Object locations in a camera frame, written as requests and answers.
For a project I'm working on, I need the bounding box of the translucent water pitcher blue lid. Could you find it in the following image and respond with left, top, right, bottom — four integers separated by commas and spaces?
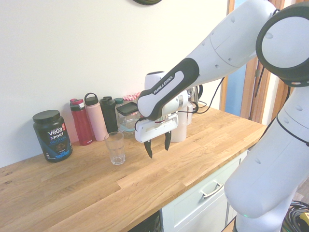
170, 103, 194, 143

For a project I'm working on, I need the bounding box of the pink water bottle black cap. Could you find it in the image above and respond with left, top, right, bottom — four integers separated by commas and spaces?
84, 92, 109, 142

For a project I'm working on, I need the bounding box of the black shaker bottle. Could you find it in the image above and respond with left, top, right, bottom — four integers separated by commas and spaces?
99, 96, 119, 134

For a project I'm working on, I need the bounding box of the pale cabinet drawer front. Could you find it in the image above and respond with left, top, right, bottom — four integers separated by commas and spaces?
161, 147, 249, 232

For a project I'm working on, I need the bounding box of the black coiled cable bundle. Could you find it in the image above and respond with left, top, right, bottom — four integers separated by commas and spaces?
281, 200, 309, 232

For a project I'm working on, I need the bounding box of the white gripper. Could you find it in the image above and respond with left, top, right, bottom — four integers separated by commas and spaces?
134, 113, 180, 160

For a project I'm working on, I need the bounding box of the wooden door frame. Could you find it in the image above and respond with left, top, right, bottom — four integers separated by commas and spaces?
226, 0, 294, 125

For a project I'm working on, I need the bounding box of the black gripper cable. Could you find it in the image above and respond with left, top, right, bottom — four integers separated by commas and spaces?
192, 77, 225, 114

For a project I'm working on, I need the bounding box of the glass container teal lid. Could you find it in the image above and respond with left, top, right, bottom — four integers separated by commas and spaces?
117, 120, 137, 139

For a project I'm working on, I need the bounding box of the red water bottle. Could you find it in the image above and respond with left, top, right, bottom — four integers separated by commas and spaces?
70, 98, 94, 146

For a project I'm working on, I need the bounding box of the square container black lid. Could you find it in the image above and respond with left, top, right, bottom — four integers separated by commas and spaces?
116, 101, 140, 132

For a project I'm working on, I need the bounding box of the silver drawer handle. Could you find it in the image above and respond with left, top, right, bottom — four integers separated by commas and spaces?
200, 182, 223, 199

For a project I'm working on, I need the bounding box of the black protein powder tub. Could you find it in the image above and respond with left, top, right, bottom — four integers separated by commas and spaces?
32, 110, 73, 163

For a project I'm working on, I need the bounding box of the clear ribbed drinking glass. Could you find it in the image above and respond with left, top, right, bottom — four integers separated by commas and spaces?
104, 131, 126, 166

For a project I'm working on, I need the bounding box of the black round wall clock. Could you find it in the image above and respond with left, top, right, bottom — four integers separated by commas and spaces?
132, 0, 163, 5

